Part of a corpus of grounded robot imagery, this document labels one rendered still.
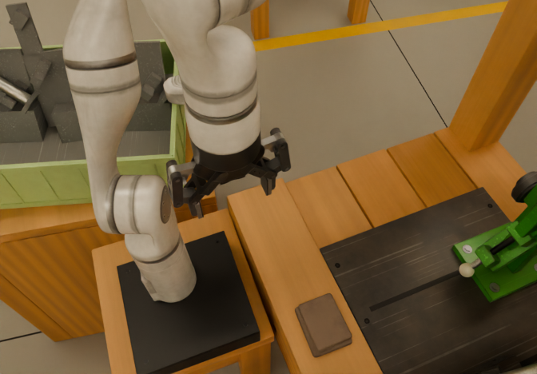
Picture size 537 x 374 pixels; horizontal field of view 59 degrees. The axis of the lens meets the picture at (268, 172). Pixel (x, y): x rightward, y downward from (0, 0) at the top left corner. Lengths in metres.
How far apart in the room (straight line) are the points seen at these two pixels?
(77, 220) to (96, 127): 0.62
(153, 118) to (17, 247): 0.47
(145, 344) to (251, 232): 0.31
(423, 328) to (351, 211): 0.29
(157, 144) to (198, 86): 0.87
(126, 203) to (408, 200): 0.67
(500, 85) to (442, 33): 1.98
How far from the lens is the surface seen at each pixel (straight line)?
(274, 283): 0.99
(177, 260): 0.87
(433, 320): 1.01
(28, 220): 1.32
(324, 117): 2.46
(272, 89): 2.58
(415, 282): 1.03
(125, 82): 0.66
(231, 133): 0.45
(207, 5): 0.35
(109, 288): 1.09
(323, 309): 0.94
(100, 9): 0.64
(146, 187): 0.72
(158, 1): 0.35
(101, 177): 0.72
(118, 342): 1.05
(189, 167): 0.53
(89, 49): 0.64
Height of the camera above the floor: 1.82
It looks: 55 degrees down
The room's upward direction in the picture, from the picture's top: straight up
